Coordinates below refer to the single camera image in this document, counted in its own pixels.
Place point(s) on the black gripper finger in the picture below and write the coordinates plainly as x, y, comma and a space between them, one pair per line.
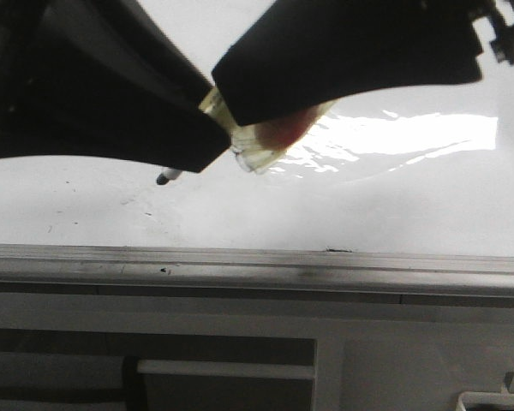
303, 53
100, 79

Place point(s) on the white box corner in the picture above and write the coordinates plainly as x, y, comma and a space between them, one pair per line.
478, 400

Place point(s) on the large white whiteboard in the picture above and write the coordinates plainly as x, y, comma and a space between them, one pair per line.
427, 169

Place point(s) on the white whiteboard marker black tip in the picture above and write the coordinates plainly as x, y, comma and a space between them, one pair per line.
257, 141

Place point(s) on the aluminium whiteboard tray rail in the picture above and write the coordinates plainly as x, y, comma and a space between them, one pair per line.
336, 271

